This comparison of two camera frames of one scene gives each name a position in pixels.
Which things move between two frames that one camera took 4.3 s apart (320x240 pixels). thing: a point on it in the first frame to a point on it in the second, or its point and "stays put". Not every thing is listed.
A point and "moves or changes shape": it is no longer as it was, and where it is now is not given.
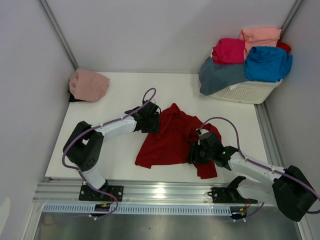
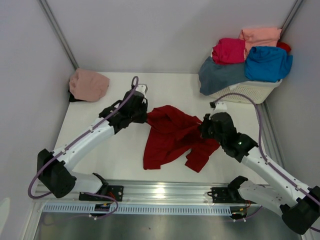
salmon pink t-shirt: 259,37 stays put
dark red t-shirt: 170,138 moves or changes shape
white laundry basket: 248,92 stays put
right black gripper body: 199,154 to 207,131
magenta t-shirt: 229,51 stays put
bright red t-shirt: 284,46 stays put
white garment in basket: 232,87 stays put
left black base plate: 87,193 stays put
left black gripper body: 152,125 to 139,116
